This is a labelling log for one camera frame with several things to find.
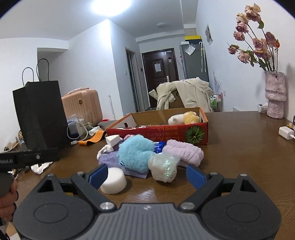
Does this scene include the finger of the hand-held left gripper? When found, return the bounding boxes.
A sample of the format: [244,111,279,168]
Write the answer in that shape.
[24,148,62,166]

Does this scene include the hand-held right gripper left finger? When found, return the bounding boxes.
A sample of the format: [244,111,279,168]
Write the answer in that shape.
[30,164,117,212]

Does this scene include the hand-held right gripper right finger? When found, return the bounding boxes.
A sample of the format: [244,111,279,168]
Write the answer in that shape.
[179,164,263,212]

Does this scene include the white round sponge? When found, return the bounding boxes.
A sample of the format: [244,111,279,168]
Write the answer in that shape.
[100,167,127,196]

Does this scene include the purple knitted cloth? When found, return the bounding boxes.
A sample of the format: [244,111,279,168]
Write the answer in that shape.
[99,152,150,179]

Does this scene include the lilac fluffy towel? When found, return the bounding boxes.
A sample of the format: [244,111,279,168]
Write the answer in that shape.
[162,140,204,167]

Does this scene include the white triangular sponge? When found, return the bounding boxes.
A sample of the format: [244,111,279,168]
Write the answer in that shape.
[105,135,124,148]

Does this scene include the blue plush toy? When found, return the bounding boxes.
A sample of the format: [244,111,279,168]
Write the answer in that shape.
[117,134,155,173]

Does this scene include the red cardboard box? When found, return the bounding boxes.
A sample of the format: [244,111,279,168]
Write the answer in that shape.
[106,107,209,146]

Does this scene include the white soft cloth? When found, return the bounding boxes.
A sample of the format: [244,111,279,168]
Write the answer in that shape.
[97,145,115,160]

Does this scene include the person's left hand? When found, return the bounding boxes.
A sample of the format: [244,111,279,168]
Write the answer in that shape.
[0,179,19,222]

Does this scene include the white crumpled paper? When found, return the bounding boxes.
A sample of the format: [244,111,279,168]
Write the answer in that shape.
[31,162,53,174]

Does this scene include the black paper bag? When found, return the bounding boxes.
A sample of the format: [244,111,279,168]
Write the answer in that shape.
[13,58,74,153]

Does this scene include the blue packet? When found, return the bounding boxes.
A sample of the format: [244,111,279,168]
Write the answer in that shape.
[153,141,167,155]

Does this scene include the yellow plush toy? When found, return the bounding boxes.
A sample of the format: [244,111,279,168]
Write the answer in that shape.
[183,111,200,125]

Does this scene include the white plush toy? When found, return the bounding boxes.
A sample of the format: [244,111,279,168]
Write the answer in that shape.
[168,114,185,126]

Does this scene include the pink ribbed suitcase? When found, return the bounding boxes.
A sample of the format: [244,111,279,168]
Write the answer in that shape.
[61,88,103,126]

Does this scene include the shelf with bottles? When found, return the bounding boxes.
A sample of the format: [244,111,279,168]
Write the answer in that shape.
[209,92,223,112]

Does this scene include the brown chair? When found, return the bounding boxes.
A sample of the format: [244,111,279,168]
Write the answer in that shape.
[169,90,185,109]

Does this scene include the beige coat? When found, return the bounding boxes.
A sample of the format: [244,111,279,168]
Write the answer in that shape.
[149,78,213,112]

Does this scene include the white charger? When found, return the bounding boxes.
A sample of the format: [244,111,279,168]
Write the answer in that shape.
[278,126,295,140]

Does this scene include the dark brown door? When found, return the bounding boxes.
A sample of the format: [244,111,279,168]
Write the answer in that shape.
[142,48,180,109]

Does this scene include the grey refrigerator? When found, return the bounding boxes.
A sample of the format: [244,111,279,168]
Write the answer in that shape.
[179,42,210,83]

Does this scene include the white folded umbrella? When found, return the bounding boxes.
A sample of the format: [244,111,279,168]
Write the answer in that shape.
[200,42,206,73]

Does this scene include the dried pink roses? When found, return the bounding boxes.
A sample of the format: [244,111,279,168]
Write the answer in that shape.
[227,3,281,72]

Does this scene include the white cable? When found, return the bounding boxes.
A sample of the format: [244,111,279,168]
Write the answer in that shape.
[67,122,93,146]

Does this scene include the orange strap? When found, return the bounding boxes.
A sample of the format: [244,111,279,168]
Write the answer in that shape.
[78,130,107,146]

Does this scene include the wall poster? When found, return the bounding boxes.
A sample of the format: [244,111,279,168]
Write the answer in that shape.
[205,23,214,46]

